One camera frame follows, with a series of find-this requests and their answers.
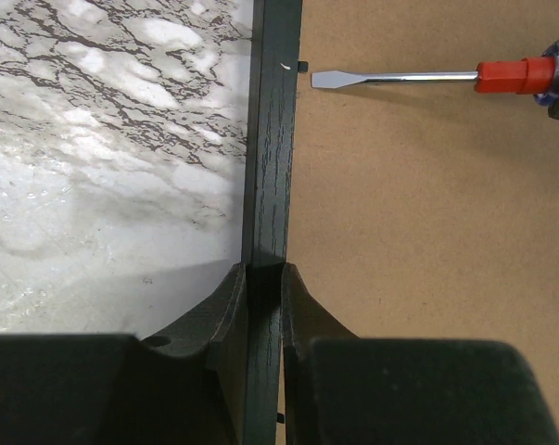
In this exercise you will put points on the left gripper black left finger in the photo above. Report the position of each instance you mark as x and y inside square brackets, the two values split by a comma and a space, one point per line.
[183, 385]

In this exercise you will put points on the black picture frame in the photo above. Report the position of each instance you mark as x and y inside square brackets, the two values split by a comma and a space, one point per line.
[410, 210]

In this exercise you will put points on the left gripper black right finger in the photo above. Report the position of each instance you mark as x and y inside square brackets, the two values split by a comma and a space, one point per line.
[344, 389]

